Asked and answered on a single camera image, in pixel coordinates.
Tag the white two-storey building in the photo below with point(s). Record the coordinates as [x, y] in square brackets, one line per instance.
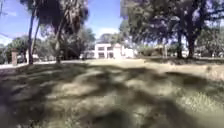
[106, 50]

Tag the dry grass ground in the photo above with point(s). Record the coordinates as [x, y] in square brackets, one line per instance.
[113, 96]

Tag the tree with drooping crown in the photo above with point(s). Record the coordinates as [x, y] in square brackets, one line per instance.
[59, 43]

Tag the pale road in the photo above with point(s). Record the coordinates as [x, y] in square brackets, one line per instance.
[36, 63]

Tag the group of large trees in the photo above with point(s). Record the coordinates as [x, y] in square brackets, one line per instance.
[190, 36]

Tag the leaning thin-trunked tree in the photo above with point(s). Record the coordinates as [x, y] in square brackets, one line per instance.
[30, 43]

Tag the brick pillar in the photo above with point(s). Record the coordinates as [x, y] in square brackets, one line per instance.
[14, 57]

